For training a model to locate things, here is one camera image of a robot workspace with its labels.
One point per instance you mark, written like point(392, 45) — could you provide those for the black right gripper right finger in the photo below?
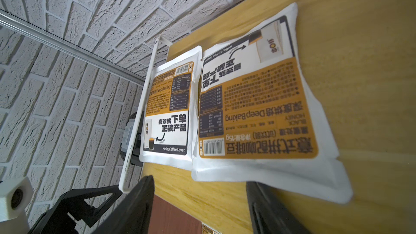
point(268, 214)

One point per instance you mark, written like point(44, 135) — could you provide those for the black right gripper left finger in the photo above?
point(133, 214)

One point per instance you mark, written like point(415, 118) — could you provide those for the yellow coffee bag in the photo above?
point(169, 133)
point(205, 229)
point(259, 120)

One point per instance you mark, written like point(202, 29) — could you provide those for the white frame wooden two-tier shelf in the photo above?
point(359, 59)

